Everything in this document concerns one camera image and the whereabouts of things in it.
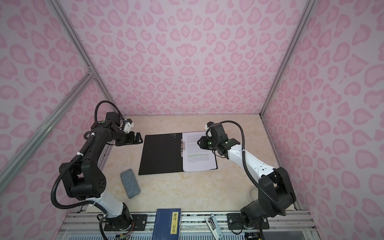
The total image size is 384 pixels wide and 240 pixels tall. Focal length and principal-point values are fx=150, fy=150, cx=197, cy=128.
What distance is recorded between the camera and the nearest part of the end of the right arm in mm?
617

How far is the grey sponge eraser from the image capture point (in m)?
0.82

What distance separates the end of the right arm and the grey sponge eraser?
1.49 ft
